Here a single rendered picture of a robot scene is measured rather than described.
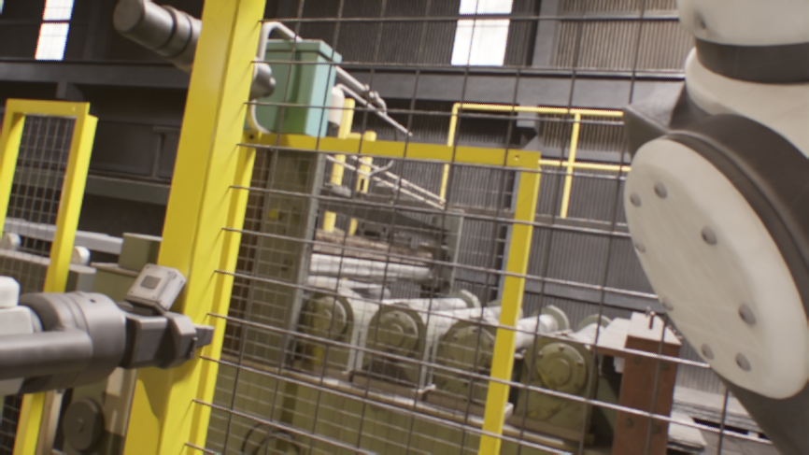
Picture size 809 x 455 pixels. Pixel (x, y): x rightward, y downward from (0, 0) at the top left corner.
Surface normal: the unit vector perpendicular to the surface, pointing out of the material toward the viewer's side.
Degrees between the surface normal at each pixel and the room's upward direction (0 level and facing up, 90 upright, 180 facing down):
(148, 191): 90
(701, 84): 47
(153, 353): 90
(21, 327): 86
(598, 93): 90
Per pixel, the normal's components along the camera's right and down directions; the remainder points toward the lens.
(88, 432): -0.32, -0.08
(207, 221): 0.92, 0.13
